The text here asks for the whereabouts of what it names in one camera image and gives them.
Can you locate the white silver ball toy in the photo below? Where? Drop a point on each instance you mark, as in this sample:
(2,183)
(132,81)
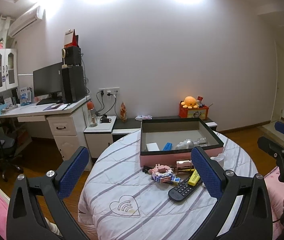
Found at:
(186,144)

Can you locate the orange-lid water bottle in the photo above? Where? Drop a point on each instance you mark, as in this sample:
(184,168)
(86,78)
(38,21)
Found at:
(91,114)

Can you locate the black computer tower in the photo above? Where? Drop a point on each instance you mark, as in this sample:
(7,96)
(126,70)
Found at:
(72,84)

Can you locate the pink block donut toy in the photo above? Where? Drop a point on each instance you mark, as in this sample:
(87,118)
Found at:
(162,174)

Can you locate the black computer monitor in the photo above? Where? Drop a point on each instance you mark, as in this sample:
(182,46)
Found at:
(47,81)

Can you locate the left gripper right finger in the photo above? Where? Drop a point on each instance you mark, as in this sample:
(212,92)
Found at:
(253,219)

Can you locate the white wall power strip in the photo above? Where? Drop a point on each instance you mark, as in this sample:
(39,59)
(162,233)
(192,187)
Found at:
(105,91)

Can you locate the white tissue pack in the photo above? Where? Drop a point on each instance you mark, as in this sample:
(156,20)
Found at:
(143,117)

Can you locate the white computer desk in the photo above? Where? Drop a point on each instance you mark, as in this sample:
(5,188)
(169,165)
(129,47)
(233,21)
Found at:
(67,123)

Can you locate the red white calendar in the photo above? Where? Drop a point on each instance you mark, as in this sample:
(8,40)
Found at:
(70,39)

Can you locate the yellow highlighter marker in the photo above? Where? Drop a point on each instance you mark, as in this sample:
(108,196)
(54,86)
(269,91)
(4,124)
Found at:
(194,178)

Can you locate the clear glass bottle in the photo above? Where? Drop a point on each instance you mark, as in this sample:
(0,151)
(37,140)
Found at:
(202,142)

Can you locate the black remote control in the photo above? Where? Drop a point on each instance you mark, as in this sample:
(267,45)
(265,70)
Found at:
(183,190)

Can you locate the red cartoon storage crate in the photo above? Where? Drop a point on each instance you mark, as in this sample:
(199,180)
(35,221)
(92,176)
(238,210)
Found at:
(201,113)

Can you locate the white cat-ear cup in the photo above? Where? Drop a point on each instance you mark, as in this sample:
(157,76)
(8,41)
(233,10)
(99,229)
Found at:
(219,159)

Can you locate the pink doll figurine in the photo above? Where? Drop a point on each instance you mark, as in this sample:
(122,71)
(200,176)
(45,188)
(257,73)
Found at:
(1,43)

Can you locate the black speaker box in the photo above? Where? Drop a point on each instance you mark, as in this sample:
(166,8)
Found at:
(71,56)

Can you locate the pink black storage box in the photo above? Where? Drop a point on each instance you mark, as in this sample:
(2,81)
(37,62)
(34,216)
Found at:
(175,130)

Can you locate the orange snack bag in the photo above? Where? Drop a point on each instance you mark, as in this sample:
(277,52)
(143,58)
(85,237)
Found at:
(123,112)

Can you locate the orange octopus plush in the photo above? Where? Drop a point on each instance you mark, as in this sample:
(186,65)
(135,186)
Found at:
(190,103)

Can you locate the blue rectangular small box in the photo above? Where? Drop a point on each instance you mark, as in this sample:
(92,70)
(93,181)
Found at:
(167,147)

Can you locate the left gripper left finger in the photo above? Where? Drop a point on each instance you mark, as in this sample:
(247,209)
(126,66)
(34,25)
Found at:
(25,219)

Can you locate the black white tv cabinet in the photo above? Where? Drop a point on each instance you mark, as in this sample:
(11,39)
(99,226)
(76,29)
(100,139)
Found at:
(114,136)

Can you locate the white air conditioner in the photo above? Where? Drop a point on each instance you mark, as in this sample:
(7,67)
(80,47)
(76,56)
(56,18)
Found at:
(26,20)

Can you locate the white charger block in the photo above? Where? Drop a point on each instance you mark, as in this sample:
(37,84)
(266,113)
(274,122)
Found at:
(152,146)

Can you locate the white glass-door cabinet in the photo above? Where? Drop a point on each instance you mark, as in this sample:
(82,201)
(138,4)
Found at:
(8,69)

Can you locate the striped white tablecloth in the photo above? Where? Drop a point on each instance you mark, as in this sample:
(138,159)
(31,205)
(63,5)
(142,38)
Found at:
(120,201)

